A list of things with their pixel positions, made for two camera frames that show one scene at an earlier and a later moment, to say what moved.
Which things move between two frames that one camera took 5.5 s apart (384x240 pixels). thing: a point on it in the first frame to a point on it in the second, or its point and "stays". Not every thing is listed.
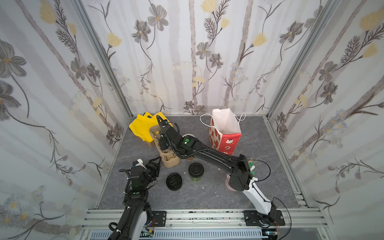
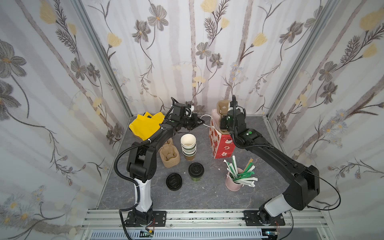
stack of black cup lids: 174,181 stays
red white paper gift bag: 224,133 stays
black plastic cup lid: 196,170 stays
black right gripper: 163,142 to 226,122
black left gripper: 152,167 to 191,120
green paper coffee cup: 196,179 stays
